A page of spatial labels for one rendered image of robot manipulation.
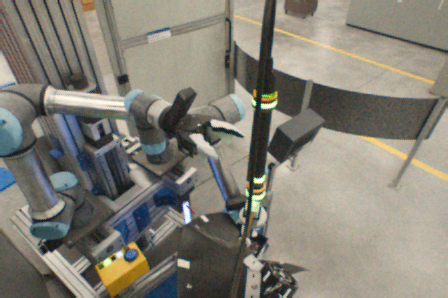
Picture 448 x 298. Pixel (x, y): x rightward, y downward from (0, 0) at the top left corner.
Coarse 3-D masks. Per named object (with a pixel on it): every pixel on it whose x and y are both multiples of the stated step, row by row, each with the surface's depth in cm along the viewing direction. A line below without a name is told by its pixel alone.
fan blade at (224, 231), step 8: (200, 216) 108; (208, 216) 109; (216, 216) 110; (224, 216) 112; (192, 224) 104; (200, 224) 105; (208, 224) 105; (216, 224) 106; (224, 224) 107; (232, 224) 108; (208, 232) 102; (216, 232) 103; (224, 232) 103; (232, 232) 104; (240, 232) 105; (216, 240) 100; (224, 240) 100; (232, 240) 101; (232, 248) 98; (248, 248) 99
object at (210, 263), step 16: (192, 240) 76; (208, 240) 79; (192, 256) 73; (208, 256) 75; (224, 256) 79; (192, 272) 70; (208, 272) 73; (224, 272) 76; (208, 288) 71; (224, 288) 75; (240, 288) 78
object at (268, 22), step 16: (272, 0) 36; (272, 16) 43; (272, 32) 44; (256, 96) 42; (256, 112) 44; (256, 128) 46; (256, 144) 48; (256, 160) 50; (240, 240) 59; (240, 256) 56
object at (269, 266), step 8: (264, 264) 88; (272, 264) 91; (264, 272) 86; (272, 272) 84; (288, 272) 92; (272, 280) 83; (280, 280) 82; (288, 280) 86; (264, 288) 83; (272, 288) 82; (280, 288) 82; (288, 288) 82; (296, 288) 84; (264, 296) 83; (272, 296) 82; (288, 296) 83
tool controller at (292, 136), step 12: (288, 120) 143; (300, 120) 145; (312, 120) 146; (324, 120) 148; (276, 132) 141; (288, 132) 138; (300, 132) 140; (312, 132) 146; (276, 144) 145; (288, 144) 139; (300, 144) 146; (276, 156) 150; (288, 156) 147
